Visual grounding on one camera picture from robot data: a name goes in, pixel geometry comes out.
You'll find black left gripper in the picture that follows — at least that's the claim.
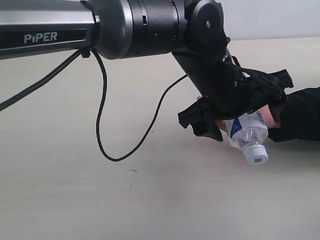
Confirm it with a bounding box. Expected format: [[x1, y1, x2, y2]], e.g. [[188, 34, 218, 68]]
[[172, 51, 294, 142]]

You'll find dark grey Piper robot arm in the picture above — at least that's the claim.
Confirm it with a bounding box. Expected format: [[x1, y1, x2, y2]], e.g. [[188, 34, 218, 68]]
[[0, 0, 293, 141]]

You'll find black braided cable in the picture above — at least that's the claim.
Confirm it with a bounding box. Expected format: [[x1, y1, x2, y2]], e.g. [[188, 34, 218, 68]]
[[0, 48, 188, 162]]

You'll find person's open bare hand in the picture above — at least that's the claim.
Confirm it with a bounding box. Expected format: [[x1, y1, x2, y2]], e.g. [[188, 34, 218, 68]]
[[195, 95, 280, 133]]

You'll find clear bottle blue white label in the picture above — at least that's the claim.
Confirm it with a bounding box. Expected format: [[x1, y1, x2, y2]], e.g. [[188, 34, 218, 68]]
[[223, 110, 268, 165]]

